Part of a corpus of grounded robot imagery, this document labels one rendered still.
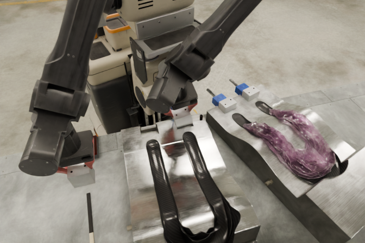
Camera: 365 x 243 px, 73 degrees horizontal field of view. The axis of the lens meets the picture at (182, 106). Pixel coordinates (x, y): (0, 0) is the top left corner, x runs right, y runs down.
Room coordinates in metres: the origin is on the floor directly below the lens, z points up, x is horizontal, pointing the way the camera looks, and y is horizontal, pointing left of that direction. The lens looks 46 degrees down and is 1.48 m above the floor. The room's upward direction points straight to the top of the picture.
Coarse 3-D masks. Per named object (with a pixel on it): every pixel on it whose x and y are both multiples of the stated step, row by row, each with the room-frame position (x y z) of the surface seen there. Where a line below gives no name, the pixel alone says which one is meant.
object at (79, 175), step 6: (72, 168) 0.30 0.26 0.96; (78, 168) 0.30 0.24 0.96; (84, 168) 0.30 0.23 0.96; (72, 174) 0.29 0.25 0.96; (78, 174) 0.29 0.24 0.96; (84, 174) 0.29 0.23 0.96; (90, 174) 0.29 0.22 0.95; (72, 180) 0.28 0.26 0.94; (78, 180) 0.28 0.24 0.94; (84, 180) 0.29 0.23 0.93; (90, 180) 0.29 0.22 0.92; (78, 186) 0.28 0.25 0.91
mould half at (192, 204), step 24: (168, 120) 0.51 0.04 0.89; (192, 120) 0.51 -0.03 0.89; (144, 144) 0.42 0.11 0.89; (168, 144) 0.42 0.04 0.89; (144, 168) 0.35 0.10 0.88; (168, 168) 0.35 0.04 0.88; (216, 168) 0.35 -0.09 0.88; (144, 192) 0.28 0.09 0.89; (192, 192) 0.27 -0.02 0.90; (240, 192) 0.26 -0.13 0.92; (144, 216) 0.21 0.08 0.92; (192, 216) 0.20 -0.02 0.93; (144, 240) 0.15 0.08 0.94; (240, 240) 0.17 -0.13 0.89
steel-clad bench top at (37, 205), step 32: (320, 96) 0.72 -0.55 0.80; (352, 96) 0.72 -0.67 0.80; (352, 128) 0.55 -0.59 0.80; (0, 160) 0.42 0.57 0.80; (96, 160) 0.42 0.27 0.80; (224, 160) 0.42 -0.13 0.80; (0, 192) 0.32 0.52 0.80; (32, 192) 0.32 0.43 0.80; (64, 192) 0.32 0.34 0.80; (96, 192) 0.32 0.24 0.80; (128, 192) 0.32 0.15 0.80; (256, 192) 0.32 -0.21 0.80; (0, 224) 0.23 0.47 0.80; (32, 224) 0.23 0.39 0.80; (64, 224) 0.23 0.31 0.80; (96, 224) 0.23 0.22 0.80; (128, 224) 0.23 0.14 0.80; (288, 224) 0.23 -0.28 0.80
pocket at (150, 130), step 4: (156, 124) 0.50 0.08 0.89; (140, 128) 0.48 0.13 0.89; (144, 128) 0.49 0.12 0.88; (148, 128) 0.49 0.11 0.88; (152, 128) 0.49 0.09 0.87; (156, 128) 0.50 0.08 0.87; (144, 132) 0.48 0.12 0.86; (148, 132) 0.48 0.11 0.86; (152, 132) 0.48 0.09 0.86; (156, 132) 0.48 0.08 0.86; (144, 136) 0.47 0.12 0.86
